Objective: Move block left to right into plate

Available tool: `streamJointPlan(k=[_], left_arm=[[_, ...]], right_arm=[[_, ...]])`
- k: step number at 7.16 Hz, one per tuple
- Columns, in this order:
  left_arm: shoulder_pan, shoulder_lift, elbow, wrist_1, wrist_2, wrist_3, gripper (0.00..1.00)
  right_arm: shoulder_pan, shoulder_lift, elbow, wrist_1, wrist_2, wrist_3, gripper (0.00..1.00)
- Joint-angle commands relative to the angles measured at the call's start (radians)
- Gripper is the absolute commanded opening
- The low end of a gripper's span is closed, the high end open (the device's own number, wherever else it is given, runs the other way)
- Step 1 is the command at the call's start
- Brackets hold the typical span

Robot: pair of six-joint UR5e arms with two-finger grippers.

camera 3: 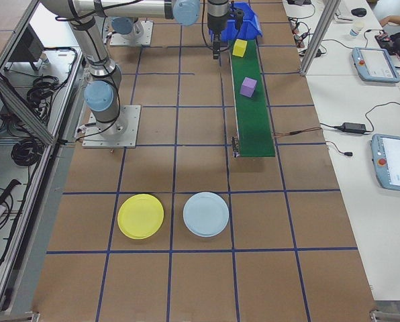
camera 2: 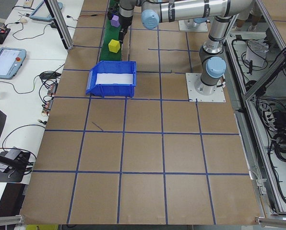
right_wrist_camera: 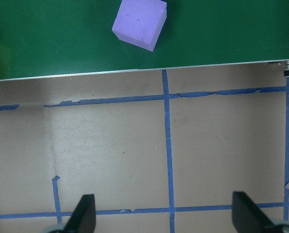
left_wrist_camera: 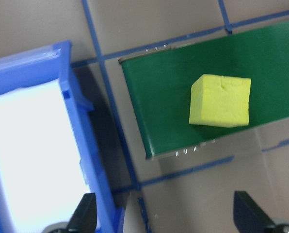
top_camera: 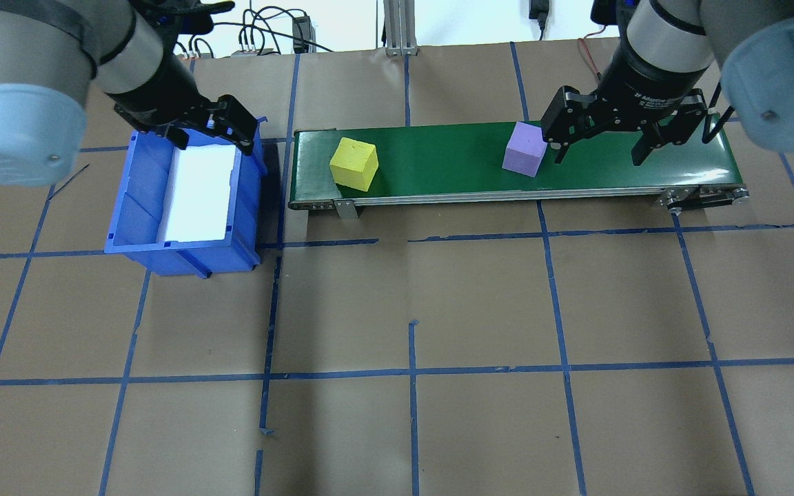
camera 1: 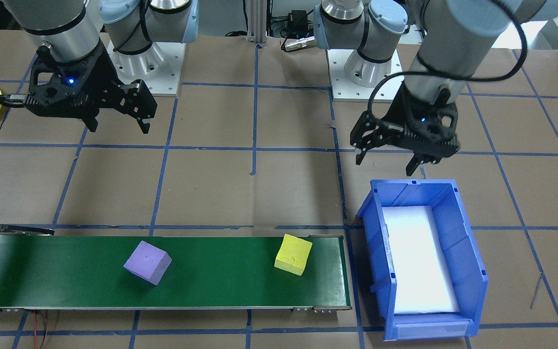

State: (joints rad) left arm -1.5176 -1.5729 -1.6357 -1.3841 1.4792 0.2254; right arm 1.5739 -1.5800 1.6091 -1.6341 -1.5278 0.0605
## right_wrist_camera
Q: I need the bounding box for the green conveyor belt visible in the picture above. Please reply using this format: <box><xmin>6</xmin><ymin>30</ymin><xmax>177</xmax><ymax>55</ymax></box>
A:
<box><xmin>0</xmin><ymin>0</ymin><xmax>289</xmax><ymax>83</ymax></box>

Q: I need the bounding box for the purple foam cube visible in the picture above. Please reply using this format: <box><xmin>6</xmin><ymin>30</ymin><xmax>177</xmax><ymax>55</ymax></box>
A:
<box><xmin>112</xmin><ymin>0</ymin><xmax>168</xmax><ymax>52</ymax></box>

